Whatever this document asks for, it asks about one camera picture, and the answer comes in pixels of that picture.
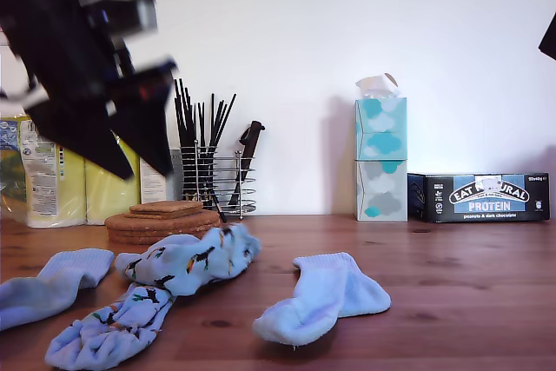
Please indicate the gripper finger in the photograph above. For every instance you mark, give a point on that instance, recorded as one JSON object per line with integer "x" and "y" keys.
{"x": 147, "y": 127}
{"x": 551, "y": 41}
{"x": 87, "y": 136}

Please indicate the light blue toucan sock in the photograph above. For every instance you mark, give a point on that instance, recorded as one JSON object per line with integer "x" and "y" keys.
{"x": 195, "y": 266}
{"x": 117, "y": 323}

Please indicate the white terry sock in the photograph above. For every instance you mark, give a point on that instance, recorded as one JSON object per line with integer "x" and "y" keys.
{"x": 330, "y": 293}
{"x": 35, "y": 297}

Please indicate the thin black stick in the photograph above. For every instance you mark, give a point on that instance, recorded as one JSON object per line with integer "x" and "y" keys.
{"x": 200, "y": 127}
{"x": 178, "y": 110}
{"x": 183, "y": 106}
{"x": 229, "y": 110}
{"x": 189, "y": 119}
{"x": 212, "y": 119}
{"x": 220, "y": 121}

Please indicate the yellow paper towel pack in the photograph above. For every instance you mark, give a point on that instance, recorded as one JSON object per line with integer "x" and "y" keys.
{"x": 91, "y": 197}

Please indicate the small white printed carton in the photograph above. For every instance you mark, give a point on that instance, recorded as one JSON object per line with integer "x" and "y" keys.
{"x": 152, "y": 188}

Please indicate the round cork trivet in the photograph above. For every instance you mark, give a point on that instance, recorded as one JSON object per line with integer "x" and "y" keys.
{"x": 121, "y": 231}
{"x": 130, "y": 240}
{"x": 204, "y": 220}

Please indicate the black pen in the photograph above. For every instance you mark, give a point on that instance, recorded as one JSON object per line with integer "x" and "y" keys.
{"x": 219, "y": 211}

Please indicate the black protein bar box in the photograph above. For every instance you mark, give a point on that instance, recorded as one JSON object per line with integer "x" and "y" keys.
{"x": 512, "y": 206}

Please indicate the white tissue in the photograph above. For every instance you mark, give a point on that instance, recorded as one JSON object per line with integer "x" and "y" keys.
{"x": 375, "y": 84}

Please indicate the teal cloud tissue box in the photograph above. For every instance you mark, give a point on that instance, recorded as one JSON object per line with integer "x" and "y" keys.
{"x": 382, "y": 127}

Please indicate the grey cloud tissue box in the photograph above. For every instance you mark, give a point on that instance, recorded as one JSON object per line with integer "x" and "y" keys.
{"x": 382, "y": 193}

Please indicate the arm grey camera box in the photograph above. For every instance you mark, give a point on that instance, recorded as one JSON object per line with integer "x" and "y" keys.
{"x": 130, "y": 15}

